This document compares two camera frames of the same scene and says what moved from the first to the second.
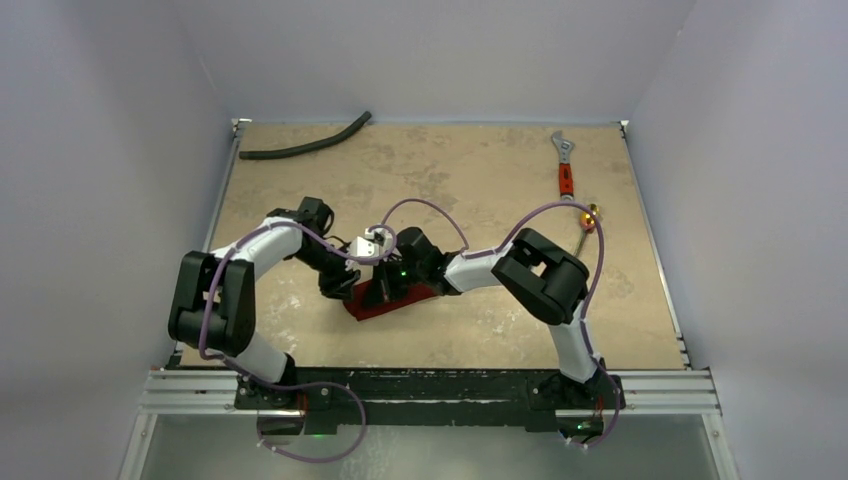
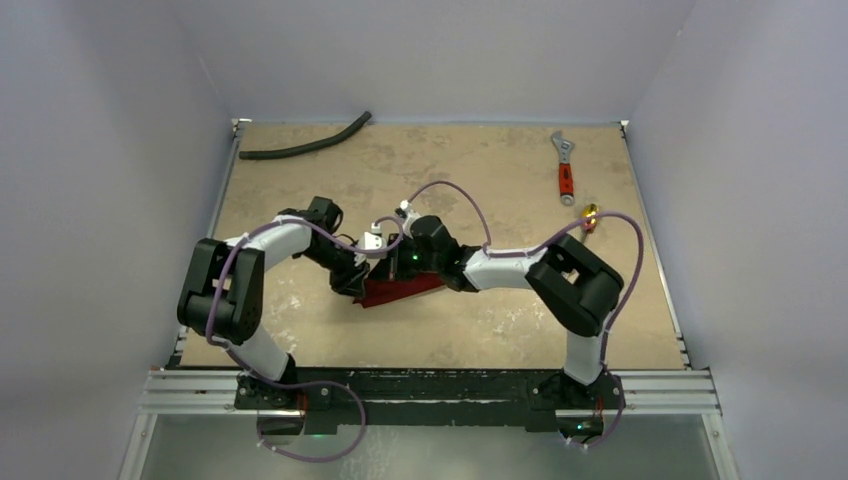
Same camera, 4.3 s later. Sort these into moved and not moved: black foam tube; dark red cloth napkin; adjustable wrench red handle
Moved: dark red cloth napkin
Not moved: adjustable wrench red handle; black foam tube
